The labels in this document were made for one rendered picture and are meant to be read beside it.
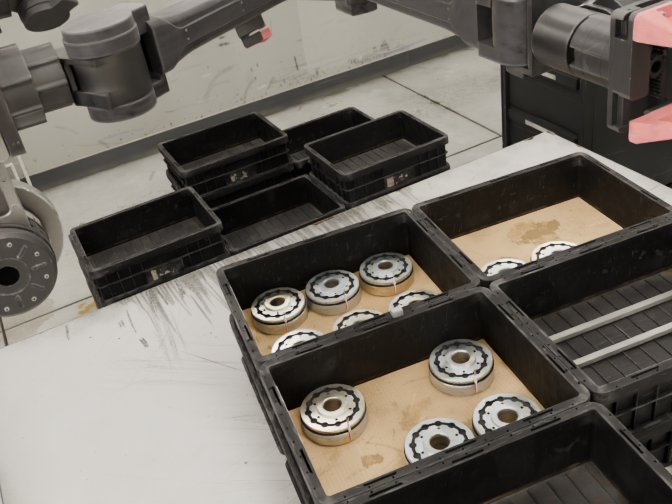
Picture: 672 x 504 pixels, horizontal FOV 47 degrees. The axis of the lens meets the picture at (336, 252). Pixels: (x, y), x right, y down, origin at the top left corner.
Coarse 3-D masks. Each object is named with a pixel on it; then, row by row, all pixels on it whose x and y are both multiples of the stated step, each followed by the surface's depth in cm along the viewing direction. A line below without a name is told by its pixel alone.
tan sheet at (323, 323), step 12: (420, 276) 149; (360, 288) 148; (408, 288) 146; (420, 288) 146; (432, 288) 145; (360, 300) 145; (372, 300) 145; (384, 300) 144; (312, 312) 144; (384, 312) 141; (252, 324) 144; (312, 324) 141; (324, 324) 141; (264, 336) 140; (276, 336) 140; (264, 348) 138
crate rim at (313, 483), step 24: (480, 288) 127; (408, 312) 124; (504, 312) 121; (360, 336) 122; (528, 336) 115; (288, 360) 119; (552, 360) 111; (264, 384) 115; (576, 384) 106; (552, 408) 103; (288, 432) 106; (504, 432) 101; (432, 456) 99; (312, 480) 99; (384, 480) 97
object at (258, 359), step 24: (384, 216) 150; (408, 216) 149; (312, 240) 146; (432, 240) 141; (240, 264) 143; (456, 264) 133; (456, 288) 128; (240, 312) 131; (336, 336) 122; (264, 360) 120
